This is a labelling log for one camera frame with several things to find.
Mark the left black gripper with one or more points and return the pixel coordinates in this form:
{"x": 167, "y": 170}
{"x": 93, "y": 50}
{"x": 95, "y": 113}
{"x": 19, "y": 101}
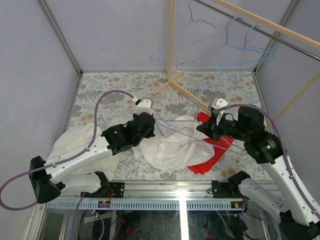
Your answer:
{"x": 148, "y": 124}

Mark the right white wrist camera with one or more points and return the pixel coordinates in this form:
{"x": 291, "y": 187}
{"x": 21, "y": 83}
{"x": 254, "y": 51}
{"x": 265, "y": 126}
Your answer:
{"x": 217, "y": 104}

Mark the wooden rack frame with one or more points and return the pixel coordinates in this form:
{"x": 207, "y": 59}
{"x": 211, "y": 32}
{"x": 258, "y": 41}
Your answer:
{"x": 171, "y": 79}

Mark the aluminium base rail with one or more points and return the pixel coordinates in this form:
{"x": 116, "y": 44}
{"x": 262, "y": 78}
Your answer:
{"x": 154, "y": 195}

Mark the white button shirt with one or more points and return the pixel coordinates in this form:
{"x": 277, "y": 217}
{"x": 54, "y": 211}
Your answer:
{"x": 171, "y": 151}

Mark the floral table mat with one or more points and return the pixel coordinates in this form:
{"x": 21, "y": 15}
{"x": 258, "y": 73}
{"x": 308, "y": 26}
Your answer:
{"x": 108, "y": 95}

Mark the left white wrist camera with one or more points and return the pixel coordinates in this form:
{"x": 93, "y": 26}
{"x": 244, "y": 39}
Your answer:
{"x": 143, "y": 105}

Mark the red shirt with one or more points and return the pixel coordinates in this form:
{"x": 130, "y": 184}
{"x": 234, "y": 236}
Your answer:
{"x": 219, "y": 147}

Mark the cream white garment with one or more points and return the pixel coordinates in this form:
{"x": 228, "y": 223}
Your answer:
{"x": 78, "y": 138}

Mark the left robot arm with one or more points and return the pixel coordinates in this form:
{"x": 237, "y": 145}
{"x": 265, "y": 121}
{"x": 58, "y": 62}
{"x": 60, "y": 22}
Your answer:
{"x": 57, "y": 176}

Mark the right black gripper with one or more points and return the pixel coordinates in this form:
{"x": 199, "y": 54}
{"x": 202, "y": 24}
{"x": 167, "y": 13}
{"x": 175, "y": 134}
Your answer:
{"x": 211, "y": 128}

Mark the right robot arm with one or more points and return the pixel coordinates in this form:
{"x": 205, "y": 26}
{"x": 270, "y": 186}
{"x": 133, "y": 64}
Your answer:
{"x": 296, "y": 211}

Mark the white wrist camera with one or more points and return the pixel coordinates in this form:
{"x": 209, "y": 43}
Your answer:
{"x": 217, "y": 104}
{"x": 143, "y": 105}

